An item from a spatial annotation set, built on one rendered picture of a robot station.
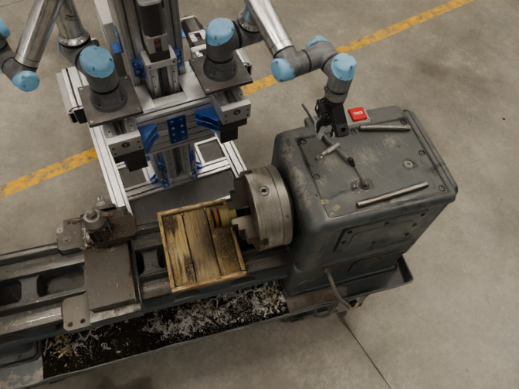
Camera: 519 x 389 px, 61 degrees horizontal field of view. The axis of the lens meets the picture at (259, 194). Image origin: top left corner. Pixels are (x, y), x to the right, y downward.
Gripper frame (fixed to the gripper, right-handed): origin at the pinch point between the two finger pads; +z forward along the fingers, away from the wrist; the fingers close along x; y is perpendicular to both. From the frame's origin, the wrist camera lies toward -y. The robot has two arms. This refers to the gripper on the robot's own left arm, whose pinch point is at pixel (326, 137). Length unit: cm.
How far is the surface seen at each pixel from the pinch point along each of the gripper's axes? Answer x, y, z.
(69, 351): 115, -33, 74
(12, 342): 132, -28, 58
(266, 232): 29.5, -26.0, 13.6
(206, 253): 51, -17, 41
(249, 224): 33.7, -19.2, 17.9
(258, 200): 30.4, -16.5, 6.0
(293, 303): 15, -37, 75
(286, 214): 21.3, -22.6, 9.4
